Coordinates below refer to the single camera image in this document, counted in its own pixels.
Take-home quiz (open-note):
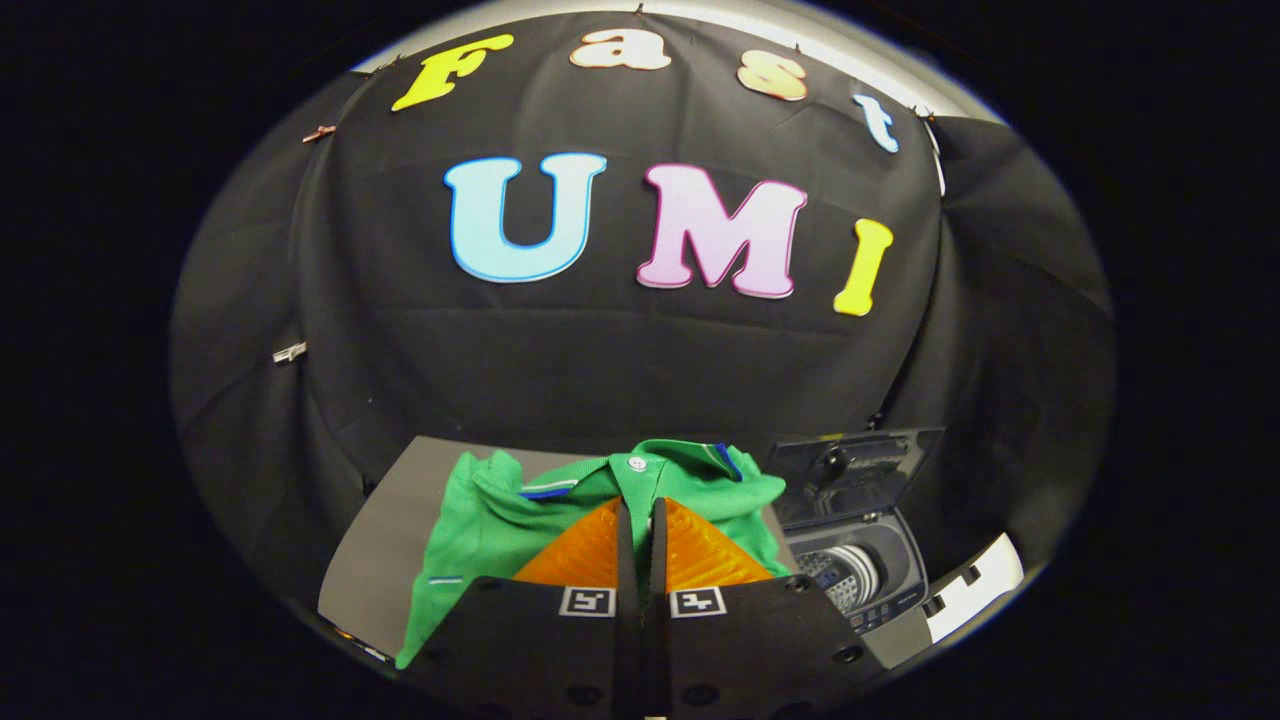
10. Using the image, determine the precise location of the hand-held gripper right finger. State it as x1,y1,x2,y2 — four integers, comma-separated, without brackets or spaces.
650,497,891,720

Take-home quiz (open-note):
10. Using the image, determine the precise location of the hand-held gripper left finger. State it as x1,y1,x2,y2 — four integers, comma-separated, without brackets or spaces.
400,497,641,720

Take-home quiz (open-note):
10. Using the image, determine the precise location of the green polo shirt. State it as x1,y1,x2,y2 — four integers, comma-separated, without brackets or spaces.
395,438,791,671

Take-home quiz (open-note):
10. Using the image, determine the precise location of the grey washing machine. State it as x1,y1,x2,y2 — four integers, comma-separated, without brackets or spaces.
785,505,931,641

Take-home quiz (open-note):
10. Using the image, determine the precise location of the white board with black marks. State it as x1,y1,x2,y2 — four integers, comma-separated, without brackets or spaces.
920,533,1026,644

